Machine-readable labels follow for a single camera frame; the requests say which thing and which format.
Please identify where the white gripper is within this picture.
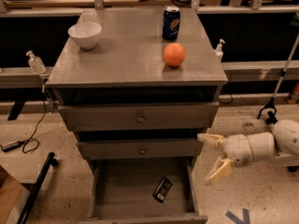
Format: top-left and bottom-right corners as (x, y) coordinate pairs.
(197, 133), (253, 185)

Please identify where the black rxbar chocolate bar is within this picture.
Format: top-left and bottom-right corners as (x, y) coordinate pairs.
(152, 177), (173, 203)

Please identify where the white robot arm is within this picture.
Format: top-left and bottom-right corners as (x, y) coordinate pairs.
(197, 119), (299, 185)

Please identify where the top grey drawer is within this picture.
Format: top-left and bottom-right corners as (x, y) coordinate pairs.
(59, 102), (219, 132)

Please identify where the grey wooden drawer cabinet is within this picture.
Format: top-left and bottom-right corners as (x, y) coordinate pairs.
(45, 7), (229, 224)

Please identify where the open bottom grey drawer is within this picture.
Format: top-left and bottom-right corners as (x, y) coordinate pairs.
(78, 157), (207, 224)

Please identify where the middle grey drawer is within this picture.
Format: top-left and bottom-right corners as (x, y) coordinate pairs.
(77, 139), (203, 160)

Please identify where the grabber reacher tool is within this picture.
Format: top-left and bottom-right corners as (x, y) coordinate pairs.
(257, 34), (299, 124)

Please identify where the black metal leg right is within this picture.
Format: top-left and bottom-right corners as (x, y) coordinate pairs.
(287, 166), (299, 172)

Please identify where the black metal leg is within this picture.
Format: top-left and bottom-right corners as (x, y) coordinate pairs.
(287, 166), (299, 172)
(17, 152), (58, 224)

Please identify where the orange bottle on shelf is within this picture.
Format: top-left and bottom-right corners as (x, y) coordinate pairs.
(286, 82), (299, 104)

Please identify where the white pump bottle right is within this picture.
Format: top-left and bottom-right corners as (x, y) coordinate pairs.
(215, 39), (225, 62)

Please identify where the orange fruit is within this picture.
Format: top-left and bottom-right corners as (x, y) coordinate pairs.
(163, 43), (186, 67)

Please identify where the blue pepsi can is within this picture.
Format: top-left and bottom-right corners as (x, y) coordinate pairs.
(163, 7), (180, 41)

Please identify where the black metal leg left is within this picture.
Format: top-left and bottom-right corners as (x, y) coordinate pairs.
(17, 152), (58, 224)

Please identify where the white ceramic bowl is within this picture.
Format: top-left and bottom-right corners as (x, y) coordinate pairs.
(68, 21), (102, 49)

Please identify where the clear sanitizer bottle left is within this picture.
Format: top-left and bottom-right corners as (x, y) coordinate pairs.
(26, 50), (46, 74)

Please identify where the brown cardboard box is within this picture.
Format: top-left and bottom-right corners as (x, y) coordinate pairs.
(0, 166), (22, 224)

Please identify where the black power adapter with cable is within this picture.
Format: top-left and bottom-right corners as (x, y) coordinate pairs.
(0, 102), (47, 154)

